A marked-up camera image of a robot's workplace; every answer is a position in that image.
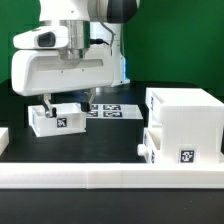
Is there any white block at left edge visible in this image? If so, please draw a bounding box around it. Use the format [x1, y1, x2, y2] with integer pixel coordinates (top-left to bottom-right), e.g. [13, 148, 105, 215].
[0, 127, 9, 155]

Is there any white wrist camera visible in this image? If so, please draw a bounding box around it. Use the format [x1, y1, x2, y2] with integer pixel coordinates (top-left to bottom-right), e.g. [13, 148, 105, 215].
[13, 26, 69, 49]

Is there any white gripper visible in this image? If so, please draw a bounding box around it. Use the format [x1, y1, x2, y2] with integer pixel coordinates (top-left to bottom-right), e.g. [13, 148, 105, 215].
[10, 44, 117, 119]

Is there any white marker base plate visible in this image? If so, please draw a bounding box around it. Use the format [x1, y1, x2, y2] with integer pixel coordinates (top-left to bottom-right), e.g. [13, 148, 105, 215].
[86, 104, 143, 120]

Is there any white drawer tray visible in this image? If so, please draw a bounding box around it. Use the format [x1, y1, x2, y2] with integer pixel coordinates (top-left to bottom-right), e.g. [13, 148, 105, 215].
[28, 103, 86, 137]

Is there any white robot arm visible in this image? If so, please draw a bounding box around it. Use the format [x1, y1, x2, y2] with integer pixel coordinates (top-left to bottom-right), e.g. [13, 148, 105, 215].
[11, 0, 140, 118]

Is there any grey camera cable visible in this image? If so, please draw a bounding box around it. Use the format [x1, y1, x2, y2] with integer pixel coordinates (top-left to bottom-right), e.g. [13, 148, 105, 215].
[98, 19, 118, 51]

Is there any white front fence rail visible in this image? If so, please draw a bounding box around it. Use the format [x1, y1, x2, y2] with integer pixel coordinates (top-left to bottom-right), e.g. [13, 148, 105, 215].
[0, 163, 224, 189]

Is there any white drawer cabinet box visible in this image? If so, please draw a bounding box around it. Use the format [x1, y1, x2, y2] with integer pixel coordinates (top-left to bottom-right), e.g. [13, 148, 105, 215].
[145, 87, 224, 165]

